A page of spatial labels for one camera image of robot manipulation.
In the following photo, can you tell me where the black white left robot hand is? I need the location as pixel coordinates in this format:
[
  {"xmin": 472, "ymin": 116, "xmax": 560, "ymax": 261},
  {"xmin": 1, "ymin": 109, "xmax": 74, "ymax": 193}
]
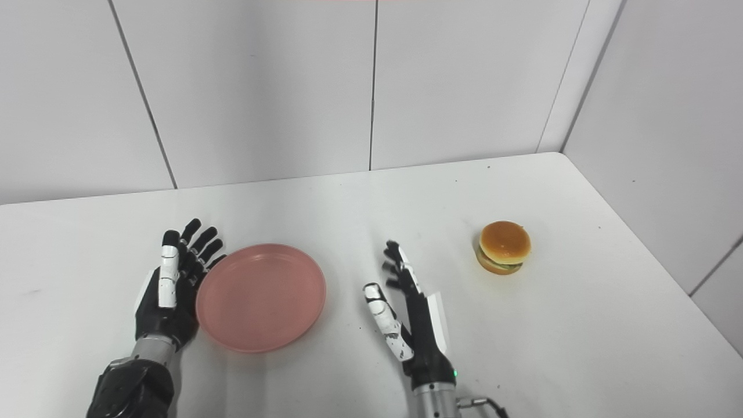
[{"xmin": 134, "ymin": 218, "xmax": 228, "ymax": 350}]

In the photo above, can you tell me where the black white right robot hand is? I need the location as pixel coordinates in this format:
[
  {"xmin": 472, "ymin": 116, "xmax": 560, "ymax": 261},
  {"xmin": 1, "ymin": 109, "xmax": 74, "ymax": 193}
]
[{"xmin": 363, "ymin": 240, "xmax": 457, "ymax": 391}]

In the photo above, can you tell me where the pink round plate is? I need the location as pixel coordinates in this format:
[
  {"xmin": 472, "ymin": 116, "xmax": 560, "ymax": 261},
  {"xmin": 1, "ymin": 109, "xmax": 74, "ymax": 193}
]
[{"xmin": 195, "ymin": 243, "xmax": 327, "ymax": 354}]

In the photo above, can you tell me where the toy hamburger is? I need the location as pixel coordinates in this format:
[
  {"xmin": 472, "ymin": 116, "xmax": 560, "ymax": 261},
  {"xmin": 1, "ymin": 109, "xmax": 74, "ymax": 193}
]
[{"xmin": 475, "ymin": 220, "xmax": 532, "ymax": 276}]

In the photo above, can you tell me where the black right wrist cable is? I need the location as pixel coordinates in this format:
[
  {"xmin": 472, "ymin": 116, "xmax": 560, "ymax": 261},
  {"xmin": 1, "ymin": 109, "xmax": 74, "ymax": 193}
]
[{"xmin": 456, "ymin": 396, "xmax": 511, "ymax": 418}]

